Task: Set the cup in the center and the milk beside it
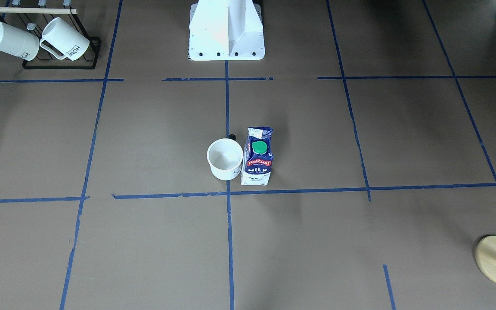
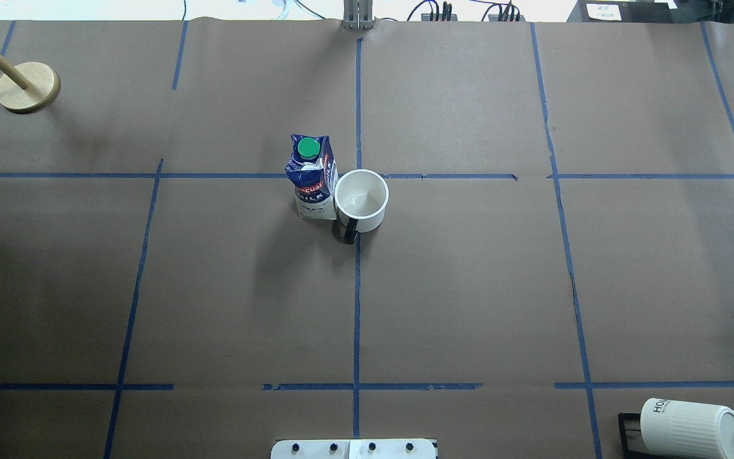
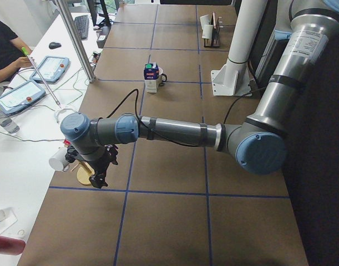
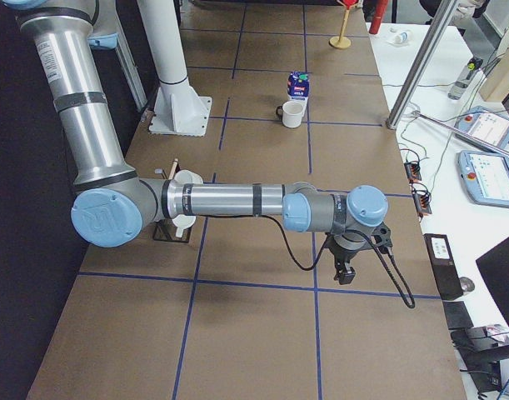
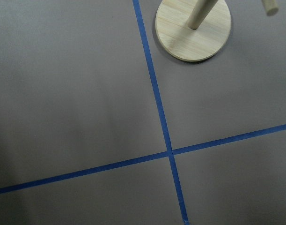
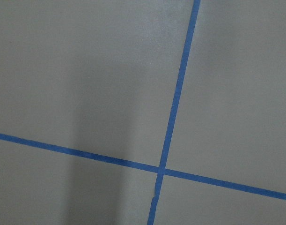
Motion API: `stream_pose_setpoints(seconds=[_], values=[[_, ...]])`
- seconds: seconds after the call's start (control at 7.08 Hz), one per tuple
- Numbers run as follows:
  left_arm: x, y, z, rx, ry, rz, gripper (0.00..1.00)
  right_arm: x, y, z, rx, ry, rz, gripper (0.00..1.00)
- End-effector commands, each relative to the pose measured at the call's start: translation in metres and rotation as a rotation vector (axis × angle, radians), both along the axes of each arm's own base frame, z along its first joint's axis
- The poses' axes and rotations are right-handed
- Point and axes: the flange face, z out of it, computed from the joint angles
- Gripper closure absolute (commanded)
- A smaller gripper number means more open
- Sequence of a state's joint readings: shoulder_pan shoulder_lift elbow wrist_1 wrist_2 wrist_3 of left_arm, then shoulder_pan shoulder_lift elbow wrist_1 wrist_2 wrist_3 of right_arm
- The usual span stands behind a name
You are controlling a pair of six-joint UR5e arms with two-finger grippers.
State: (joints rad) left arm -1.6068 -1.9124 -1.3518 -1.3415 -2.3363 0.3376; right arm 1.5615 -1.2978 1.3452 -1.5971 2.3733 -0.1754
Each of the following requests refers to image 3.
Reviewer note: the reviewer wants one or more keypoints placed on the red fire extinguisher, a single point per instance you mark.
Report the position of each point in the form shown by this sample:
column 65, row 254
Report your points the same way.
column 11, row 246

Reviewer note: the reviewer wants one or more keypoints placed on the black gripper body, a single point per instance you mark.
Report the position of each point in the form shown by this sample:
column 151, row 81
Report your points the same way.
column 97, row 165

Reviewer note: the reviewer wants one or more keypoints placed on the white ribbed mug left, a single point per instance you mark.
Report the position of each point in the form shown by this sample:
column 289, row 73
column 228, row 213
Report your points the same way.
column 204, row 20

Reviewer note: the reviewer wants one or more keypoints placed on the green handled metal rod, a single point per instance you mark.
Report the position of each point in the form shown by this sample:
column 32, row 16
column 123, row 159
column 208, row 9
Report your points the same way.
column 25, row 52

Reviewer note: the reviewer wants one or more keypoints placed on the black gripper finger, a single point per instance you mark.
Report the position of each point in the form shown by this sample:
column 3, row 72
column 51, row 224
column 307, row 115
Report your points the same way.
column 97, row 180

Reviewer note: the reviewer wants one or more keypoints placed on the white HOME mug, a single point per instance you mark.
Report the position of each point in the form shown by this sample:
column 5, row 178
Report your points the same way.
column 207, row 31

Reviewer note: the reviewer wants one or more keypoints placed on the white smiley face mug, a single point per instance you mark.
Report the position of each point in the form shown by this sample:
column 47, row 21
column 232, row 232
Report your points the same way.
column 162, row 77

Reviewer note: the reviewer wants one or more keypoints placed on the blue white milk carton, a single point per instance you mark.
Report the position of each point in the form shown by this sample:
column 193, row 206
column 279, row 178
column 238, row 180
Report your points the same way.
column 151, row 75

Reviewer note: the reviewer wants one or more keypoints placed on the teach pendant near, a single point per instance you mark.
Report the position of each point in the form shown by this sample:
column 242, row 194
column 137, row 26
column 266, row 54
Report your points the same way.
column 21, row 97

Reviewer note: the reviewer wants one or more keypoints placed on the wooden mug tree stand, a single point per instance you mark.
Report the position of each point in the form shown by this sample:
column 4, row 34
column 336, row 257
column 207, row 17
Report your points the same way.
column 84, row 172

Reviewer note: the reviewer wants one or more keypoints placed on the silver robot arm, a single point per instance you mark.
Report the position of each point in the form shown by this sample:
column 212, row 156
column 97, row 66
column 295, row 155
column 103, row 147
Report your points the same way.
column 166, row 116

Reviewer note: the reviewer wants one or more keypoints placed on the black keyboard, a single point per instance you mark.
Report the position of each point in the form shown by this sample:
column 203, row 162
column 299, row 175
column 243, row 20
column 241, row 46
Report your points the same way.
column 82, row 25

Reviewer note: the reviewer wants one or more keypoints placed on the black wire mug rack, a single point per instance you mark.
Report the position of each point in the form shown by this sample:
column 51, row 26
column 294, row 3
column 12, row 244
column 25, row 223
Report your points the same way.
column 217, row 23

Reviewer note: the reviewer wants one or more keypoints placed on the aluminium frame post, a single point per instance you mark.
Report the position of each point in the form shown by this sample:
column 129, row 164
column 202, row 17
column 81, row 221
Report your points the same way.
column 75, row 38

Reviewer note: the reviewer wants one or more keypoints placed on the white blue tube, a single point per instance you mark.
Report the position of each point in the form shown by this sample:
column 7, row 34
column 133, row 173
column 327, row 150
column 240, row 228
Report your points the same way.
column 7, row 219

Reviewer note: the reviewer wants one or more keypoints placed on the seated person black shirt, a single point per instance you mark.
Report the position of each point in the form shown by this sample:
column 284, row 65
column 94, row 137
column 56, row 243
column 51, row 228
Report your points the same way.
column 12, row 57

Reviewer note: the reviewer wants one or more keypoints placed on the black computer mouse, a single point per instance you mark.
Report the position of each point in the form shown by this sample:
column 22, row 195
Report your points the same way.
column 54, row 45

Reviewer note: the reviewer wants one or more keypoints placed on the teach pendant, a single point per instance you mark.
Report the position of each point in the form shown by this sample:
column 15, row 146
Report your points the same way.
column 52, row 68
column 21, row 97

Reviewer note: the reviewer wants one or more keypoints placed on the teach pendant far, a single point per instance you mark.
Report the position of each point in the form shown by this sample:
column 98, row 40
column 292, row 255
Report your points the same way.
column 52, row 68

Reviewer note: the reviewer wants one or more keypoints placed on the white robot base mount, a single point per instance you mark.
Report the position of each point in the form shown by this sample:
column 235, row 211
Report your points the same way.
column 233, row 78

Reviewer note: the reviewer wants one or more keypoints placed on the white mug on stand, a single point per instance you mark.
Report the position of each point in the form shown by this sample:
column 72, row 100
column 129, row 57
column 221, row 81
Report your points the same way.
column 58, row 162

